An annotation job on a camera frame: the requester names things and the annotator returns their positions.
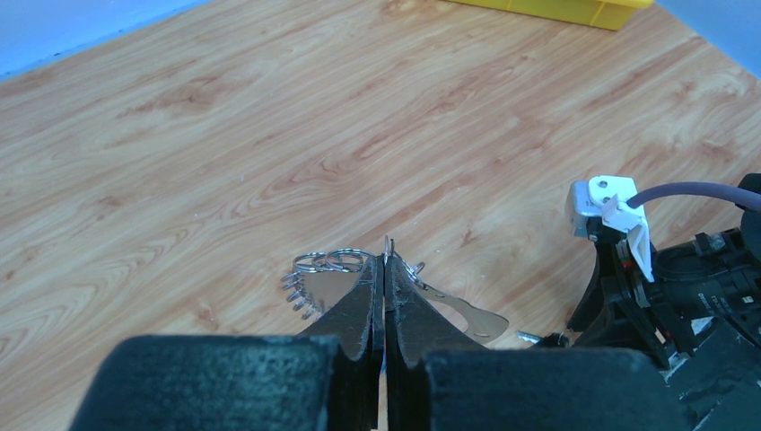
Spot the key black head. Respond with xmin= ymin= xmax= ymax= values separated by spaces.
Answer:
xmin=516 ymin=330 xmax=570 ymax=348

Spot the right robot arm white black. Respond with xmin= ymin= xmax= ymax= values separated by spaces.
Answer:
xmin=566 ymin=173 xmax=760 ymax=370

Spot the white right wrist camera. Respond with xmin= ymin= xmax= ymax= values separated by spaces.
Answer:
xmin=566 ymin=175 xmax=655 ymax=283

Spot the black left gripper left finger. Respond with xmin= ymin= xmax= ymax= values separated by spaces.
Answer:
xmin=71 ymin=258 xmax=384 ymax=430

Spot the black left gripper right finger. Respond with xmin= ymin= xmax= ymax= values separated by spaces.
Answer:
xmin=384 ymin=257 xmax=687 ymax=430

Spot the yellow plastic bin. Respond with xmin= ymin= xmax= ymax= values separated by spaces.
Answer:
xmin=452 ymin=0 xmax=654 ymax=31

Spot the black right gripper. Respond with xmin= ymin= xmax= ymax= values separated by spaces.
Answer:
xmin=567 ymin=227 xmax=760 ymax=370

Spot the metal key organizer ring plate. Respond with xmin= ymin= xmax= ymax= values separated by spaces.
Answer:
xmin=281 ymin=248 xmax=510 ymax=345

